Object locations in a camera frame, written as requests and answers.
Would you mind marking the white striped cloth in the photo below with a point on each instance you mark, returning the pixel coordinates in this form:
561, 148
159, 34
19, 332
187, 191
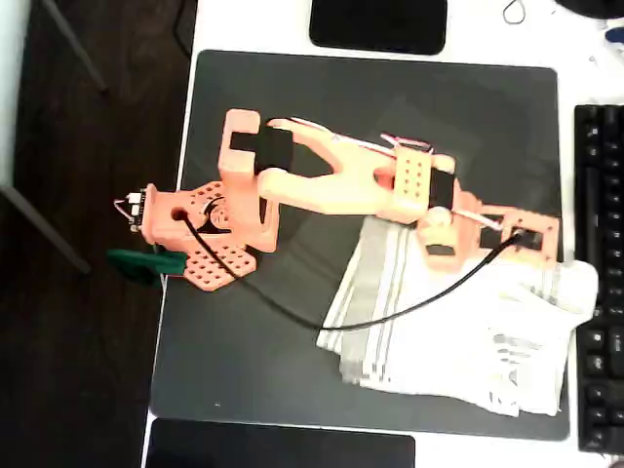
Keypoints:
439, 351

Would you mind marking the dark grey work mat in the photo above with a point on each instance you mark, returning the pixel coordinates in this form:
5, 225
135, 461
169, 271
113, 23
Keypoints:
273, 370

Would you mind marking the black rounded pad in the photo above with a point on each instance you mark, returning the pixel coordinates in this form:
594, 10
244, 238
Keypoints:
378, 24

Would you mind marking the orange gripper camera mount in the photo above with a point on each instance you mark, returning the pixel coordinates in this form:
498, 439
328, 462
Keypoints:
548, 234

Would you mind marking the black keyboard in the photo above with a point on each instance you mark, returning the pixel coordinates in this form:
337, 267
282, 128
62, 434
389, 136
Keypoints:
599, 273

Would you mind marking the black rectangular pad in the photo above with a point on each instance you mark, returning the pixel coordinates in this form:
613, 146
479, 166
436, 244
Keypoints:
278, 448

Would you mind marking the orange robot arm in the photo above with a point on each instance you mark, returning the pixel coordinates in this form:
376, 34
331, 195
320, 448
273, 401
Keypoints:
341, 185

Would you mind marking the grey metal furniture leg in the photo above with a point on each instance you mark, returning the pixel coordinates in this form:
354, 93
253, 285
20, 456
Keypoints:
49, 229
78, 53

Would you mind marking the dark rounded object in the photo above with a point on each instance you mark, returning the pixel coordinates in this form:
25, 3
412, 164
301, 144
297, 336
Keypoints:
590, 6

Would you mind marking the small blue object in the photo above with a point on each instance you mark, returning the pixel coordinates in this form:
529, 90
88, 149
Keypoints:
615, 35

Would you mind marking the small controller circuit board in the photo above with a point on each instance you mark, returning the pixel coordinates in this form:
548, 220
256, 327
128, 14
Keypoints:
136, 209

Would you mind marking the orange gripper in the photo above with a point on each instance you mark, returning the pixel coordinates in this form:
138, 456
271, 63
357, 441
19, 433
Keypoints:
532, 237

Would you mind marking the green table clamp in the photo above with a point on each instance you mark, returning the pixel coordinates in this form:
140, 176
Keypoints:
146, 265

